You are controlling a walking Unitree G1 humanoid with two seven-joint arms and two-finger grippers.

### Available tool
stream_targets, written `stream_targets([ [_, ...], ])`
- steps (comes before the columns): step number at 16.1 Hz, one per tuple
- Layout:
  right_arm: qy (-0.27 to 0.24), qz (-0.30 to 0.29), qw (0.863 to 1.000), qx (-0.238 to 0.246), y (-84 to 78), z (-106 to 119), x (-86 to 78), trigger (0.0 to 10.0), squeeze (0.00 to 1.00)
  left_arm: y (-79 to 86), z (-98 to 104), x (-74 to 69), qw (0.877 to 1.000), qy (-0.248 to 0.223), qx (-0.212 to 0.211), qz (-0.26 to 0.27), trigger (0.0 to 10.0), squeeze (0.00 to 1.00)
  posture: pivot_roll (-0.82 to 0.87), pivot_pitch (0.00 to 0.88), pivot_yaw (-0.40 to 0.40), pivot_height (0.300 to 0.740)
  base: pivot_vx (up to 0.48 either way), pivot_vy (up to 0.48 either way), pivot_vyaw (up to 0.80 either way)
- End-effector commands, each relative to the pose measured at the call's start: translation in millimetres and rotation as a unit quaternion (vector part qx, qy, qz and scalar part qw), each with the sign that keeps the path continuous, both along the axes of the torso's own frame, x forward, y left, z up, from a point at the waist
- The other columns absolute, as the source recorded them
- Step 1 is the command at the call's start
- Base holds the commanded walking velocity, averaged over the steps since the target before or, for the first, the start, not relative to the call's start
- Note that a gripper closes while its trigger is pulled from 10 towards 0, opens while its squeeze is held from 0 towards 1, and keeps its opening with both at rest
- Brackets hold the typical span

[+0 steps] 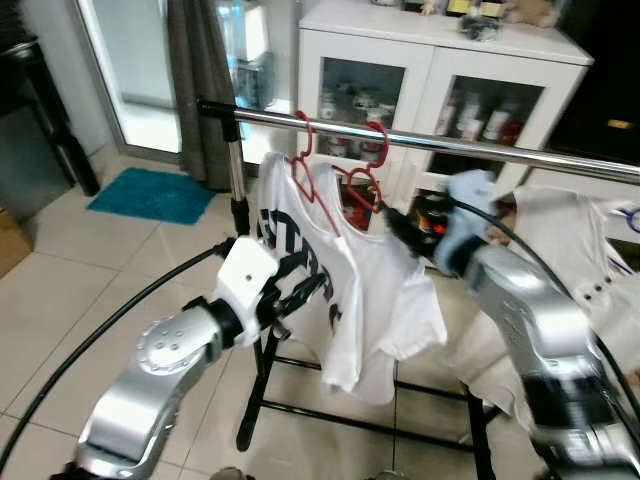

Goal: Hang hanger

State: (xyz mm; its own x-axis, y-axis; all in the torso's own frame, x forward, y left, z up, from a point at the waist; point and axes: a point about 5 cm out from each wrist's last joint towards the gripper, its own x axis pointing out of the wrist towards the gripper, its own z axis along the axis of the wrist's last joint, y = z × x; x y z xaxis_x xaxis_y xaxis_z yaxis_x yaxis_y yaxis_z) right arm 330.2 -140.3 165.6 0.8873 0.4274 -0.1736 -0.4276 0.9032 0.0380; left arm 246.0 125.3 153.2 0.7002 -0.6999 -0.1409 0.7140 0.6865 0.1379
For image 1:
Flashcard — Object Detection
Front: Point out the black round dish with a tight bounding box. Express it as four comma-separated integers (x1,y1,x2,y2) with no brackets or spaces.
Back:
460,12,504,41

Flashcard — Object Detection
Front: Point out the red clothes hanger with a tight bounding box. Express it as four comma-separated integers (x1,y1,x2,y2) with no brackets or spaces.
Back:
290,110,346,241
335,120,393,236

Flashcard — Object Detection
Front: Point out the brown plush toy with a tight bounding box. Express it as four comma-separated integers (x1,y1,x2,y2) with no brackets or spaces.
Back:
505,0,561,29

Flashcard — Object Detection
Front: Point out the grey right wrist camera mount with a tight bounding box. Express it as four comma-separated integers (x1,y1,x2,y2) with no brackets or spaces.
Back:
432,170,498,276

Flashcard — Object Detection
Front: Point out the black cabinet with brass handle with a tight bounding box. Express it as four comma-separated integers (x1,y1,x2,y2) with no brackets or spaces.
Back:
548,0,640,166

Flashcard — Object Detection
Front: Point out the white glass-door cabinet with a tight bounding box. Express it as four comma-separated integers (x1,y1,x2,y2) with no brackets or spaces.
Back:
297,0,593,216

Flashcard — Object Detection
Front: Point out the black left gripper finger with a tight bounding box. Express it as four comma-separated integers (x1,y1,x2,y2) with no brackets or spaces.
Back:
296,275,341,311
286,250,329,283

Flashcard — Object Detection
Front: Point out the grey curtain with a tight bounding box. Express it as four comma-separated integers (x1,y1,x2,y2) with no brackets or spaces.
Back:
165,0,241,191

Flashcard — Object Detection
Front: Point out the white framed glass door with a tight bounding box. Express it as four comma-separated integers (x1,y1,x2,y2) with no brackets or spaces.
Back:
75,0,186,161

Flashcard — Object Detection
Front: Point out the teal floor mat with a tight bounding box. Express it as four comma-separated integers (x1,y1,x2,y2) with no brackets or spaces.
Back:
85,167,216,226

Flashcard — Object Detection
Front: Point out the white red bottle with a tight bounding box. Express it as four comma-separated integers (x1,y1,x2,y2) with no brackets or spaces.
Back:
460,100,483,139
437,95,459,136
485,103,511,143

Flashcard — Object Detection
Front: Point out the black desk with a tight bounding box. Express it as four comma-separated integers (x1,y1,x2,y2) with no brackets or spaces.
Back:
0,38,101,223

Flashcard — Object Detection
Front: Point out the metal clothes rack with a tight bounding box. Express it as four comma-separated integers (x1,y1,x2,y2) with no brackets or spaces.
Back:
195,97,640,480

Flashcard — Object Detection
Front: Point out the white and blue appliance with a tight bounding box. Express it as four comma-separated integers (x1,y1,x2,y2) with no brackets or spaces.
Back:
218,0,276,111

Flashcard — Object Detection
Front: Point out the white T-shirt with black print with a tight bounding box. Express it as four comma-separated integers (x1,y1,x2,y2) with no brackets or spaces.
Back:
255,152,448,406

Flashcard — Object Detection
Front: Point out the cream shirt with buttons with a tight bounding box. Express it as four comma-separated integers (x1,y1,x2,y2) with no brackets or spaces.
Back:
440,185,640,421

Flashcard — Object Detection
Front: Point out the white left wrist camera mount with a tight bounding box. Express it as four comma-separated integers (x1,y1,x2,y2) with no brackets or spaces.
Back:
213,237,284,346

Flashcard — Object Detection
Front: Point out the brown cardboard box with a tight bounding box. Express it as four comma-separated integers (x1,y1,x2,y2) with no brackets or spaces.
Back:
0,208,31,279

